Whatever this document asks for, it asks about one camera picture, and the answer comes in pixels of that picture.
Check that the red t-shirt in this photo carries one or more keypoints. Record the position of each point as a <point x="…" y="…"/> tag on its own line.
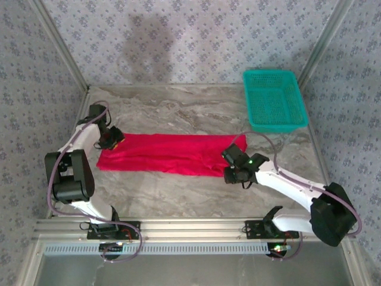
<point x="172" y="155"/>

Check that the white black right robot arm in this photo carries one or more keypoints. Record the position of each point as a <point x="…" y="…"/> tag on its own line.
<point x="282" y="181"/>

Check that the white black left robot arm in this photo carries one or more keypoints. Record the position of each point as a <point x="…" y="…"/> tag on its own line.
<point x="81" y="140"/>

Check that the teal plastic basket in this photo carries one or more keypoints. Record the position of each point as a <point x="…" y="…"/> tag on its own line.
<point x="274" y="98"/>

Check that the black controller board with LED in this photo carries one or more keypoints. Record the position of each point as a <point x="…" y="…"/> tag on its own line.
<point x="278" y="251"/>
<point x="111" y="248"/>

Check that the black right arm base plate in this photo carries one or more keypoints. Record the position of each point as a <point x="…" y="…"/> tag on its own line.
<point x="253" y="229"/>

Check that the aluminium mounting rail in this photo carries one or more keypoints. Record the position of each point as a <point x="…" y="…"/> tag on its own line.
<point x="193" y="228"/>

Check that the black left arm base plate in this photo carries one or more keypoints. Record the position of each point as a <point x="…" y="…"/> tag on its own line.
<point x="135" y="228"/>

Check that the aluminium frame post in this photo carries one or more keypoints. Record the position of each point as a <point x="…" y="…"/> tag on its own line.
<point x="323" y="44"/>
<point x="63" y="44"/>

